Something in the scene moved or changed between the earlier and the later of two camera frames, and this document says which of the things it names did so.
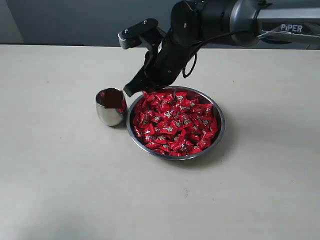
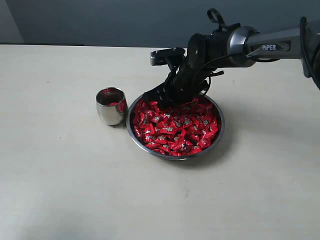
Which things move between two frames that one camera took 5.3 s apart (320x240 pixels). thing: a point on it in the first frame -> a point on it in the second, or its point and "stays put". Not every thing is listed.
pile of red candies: (174, 123) stays put
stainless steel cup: (111, 106) stays put
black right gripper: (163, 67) -> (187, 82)
